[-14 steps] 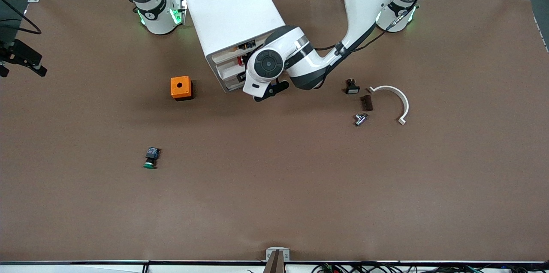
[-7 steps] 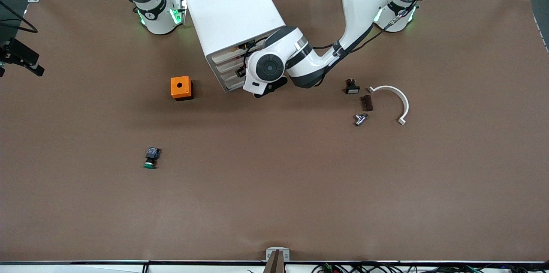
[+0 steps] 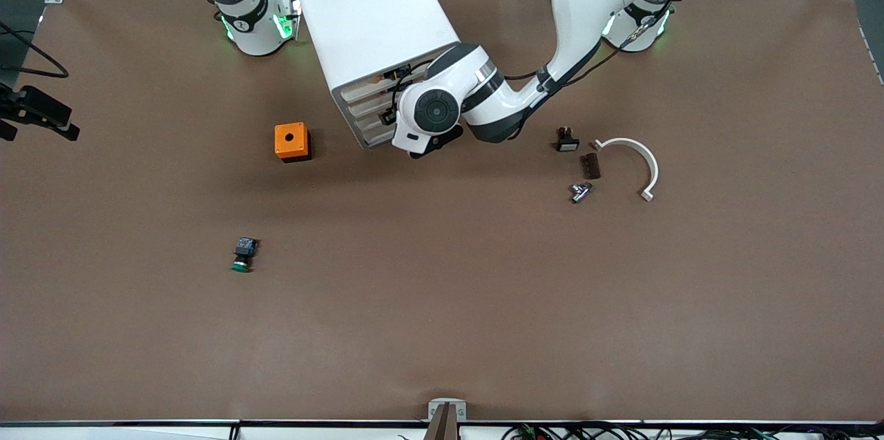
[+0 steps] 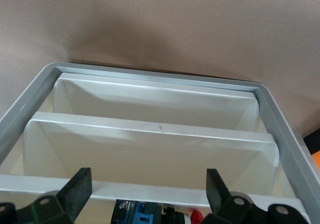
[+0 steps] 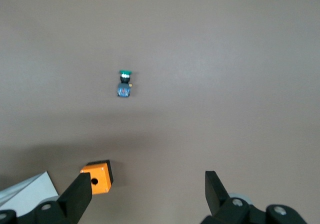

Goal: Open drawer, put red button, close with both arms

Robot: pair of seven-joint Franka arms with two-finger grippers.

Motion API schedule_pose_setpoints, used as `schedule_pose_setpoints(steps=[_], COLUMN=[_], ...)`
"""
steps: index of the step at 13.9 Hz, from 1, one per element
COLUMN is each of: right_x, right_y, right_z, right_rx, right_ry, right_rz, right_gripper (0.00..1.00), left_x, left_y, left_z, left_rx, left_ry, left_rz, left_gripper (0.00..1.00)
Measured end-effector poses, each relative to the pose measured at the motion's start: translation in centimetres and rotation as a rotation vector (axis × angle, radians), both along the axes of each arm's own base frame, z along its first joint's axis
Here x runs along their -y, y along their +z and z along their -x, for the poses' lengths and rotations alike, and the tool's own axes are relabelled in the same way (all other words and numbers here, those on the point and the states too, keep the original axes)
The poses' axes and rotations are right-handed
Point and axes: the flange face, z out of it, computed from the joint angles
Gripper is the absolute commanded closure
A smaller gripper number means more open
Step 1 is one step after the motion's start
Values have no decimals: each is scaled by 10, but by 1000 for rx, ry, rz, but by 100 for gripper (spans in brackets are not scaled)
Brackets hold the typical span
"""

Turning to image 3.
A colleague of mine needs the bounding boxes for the white drawer cabinet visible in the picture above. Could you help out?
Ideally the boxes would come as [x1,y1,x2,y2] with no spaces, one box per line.
[290,0,465,151]

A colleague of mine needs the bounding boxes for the green push button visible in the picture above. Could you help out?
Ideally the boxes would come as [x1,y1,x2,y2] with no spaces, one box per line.
[230,236,260,274]

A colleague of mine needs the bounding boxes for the orange box with hole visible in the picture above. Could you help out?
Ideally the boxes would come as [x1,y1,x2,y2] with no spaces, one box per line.
[274,122,311,163]

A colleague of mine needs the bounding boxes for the white curved plastic clip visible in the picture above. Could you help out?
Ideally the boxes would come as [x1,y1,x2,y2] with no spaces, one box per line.
[592,137,660,202]

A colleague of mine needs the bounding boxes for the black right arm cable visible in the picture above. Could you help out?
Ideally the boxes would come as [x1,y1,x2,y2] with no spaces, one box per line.
[0,21,70,79]

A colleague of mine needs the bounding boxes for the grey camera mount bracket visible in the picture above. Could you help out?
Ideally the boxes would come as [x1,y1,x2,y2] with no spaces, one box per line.
[427,397,468,440]

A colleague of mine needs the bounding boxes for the tangled black green cables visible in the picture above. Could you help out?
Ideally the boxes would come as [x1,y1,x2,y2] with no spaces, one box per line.
[501,423,884,440]

